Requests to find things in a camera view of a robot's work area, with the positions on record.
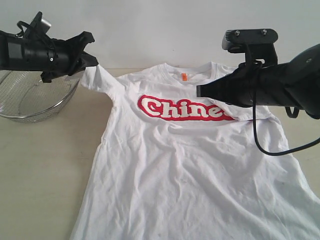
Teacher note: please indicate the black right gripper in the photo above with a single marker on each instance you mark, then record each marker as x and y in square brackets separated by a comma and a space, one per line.
[237, 88]

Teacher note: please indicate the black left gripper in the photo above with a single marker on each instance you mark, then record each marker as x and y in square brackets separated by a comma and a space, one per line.
[61, 58]

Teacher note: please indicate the white t-shirt red logo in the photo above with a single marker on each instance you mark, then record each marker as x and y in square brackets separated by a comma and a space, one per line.
[174, 166]

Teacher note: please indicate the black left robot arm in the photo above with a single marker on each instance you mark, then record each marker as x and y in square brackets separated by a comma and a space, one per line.
[11, 51]

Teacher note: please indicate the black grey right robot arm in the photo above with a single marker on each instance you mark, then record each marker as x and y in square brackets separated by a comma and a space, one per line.
[294, 84]

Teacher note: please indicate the metal mesh strainer bowl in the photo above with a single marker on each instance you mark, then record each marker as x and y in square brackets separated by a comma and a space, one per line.
[25, 98]

